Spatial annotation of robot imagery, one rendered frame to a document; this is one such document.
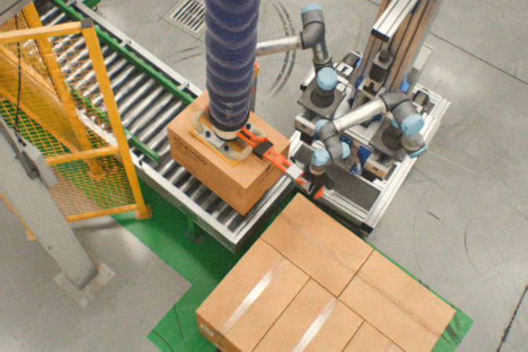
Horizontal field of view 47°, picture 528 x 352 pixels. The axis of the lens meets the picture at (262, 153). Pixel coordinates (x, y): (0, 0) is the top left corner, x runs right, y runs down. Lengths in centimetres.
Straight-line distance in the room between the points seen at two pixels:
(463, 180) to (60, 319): 307
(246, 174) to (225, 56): 90
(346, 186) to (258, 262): 99
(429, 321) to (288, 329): 84
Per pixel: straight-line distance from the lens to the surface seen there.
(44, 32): 272
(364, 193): 442
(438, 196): 480
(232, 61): 274
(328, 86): 355
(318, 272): 381
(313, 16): 328
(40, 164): 284
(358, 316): 378
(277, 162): 328
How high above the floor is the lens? 415
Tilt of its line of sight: 62 degrees down
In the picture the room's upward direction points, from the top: 7 degrees clockwise
